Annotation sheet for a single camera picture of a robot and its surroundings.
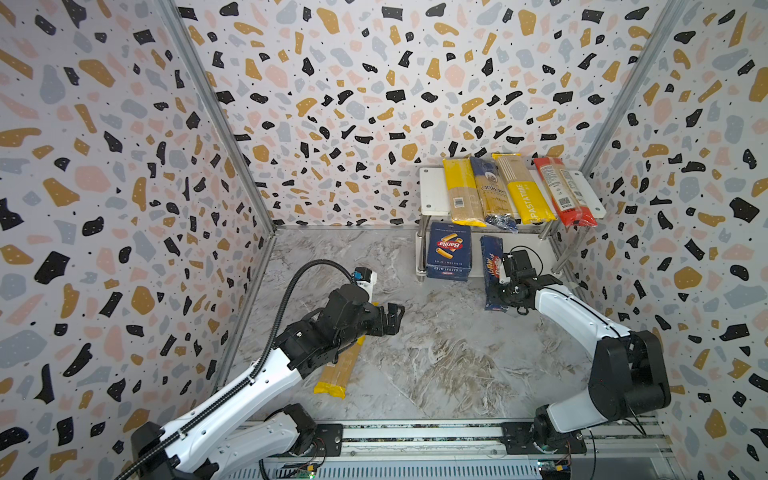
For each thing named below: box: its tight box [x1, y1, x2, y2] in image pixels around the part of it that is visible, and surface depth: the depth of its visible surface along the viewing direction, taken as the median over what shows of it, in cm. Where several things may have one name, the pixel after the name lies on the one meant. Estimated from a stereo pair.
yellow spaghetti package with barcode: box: [442, 157, 487, 227], surface depth 80 cm
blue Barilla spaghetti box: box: [480, 235, 508, 312], surface depth 98 cm
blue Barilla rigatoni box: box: [426, 222, 472, 282], surface depth 99 cm
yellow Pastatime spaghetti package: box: [492, 153, 557, 225], surface depth 83 cm
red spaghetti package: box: [533, 157, 598, 228], surface depth 81 cm
